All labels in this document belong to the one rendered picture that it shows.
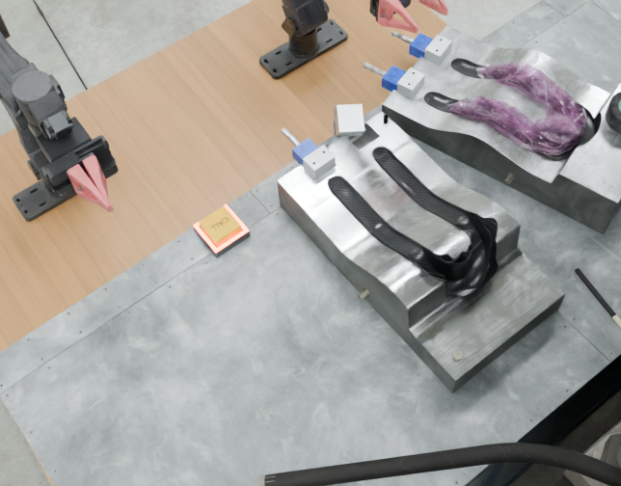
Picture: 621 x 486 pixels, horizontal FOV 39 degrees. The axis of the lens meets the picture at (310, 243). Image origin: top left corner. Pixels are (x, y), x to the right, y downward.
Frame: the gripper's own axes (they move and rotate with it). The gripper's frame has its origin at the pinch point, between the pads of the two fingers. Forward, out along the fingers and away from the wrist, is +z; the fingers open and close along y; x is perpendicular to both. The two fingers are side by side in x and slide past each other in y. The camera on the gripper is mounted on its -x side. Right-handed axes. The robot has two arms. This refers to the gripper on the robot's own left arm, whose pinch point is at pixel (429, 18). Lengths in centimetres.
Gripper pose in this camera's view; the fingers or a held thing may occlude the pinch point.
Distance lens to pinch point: 147.0
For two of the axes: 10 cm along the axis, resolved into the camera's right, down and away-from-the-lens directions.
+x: 0.3, 4.9, 8.7
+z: 5.8, 7.0, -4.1
